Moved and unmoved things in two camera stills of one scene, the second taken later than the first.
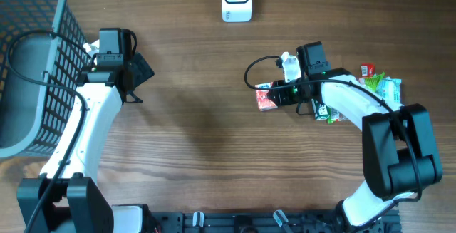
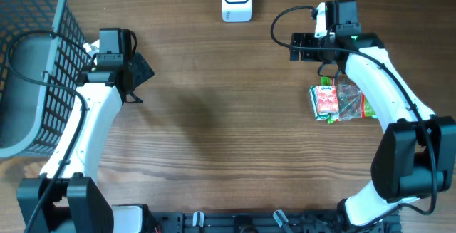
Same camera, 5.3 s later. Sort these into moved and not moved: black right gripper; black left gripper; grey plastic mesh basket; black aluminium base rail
Moved: black right gripper
Not moved: grey plastic mesh basket; black aluminium base rail; black left gripper
